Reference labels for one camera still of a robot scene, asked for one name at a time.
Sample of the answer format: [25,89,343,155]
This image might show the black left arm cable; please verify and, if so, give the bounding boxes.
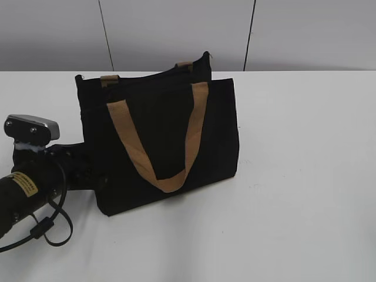
[0,152,74,254]

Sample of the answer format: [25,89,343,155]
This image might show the black tote bag tan handles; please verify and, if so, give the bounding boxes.
[75,52,240,216]

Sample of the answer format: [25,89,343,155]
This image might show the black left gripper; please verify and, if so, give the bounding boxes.
[11,143,103,194]

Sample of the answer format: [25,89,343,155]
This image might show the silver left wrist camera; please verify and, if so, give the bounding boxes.
[4,115,60,147]

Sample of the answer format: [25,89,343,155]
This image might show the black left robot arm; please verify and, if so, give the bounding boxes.
[1,143,106,236]

